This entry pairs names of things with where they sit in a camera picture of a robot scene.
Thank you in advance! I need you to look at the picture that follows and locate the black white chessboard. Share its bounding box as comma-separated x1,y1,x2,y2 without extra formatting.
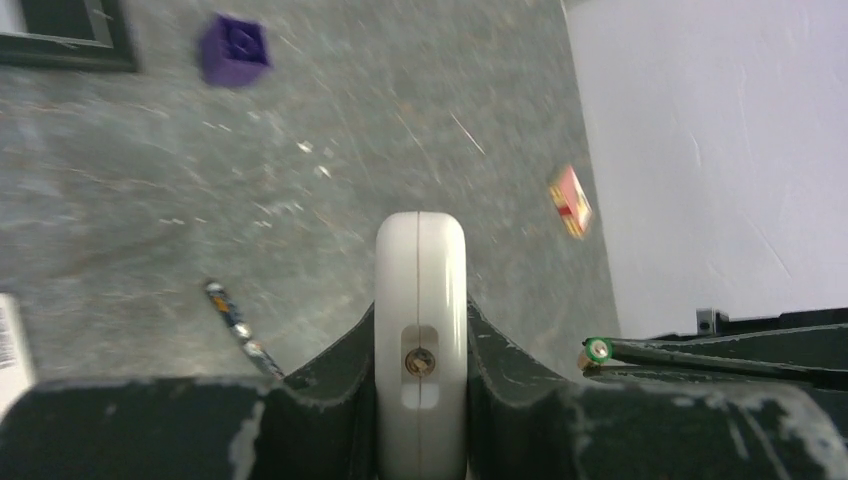
1,0,139,72

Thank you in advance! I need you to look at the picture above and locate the long white remote control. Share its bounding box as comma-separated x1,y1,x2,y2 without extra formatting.
1,293,36,418

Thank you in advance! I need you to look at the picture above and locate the red white remote control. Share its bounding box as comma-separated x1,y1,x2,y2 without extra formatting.
373,211,468,479

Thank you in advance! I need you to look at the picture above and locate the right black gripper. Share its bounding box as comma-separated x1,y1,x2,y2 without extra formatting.
606,308,847,390

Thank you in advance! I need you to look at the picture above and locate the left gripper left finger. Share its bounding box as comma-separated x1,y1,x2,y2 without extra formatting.
1,313,376,479

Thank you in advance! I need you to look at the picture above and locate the green orange battery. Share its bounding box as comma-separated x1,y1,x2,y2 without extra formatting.
577,337,613,371

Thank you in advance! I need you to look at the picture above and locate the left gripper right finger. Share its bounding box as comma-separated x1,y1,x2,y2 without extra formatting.
468,303,847,479

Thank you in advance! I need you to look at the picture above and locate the purple cube block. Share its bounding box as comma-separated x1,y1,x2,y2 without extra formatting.
198,13,272,88

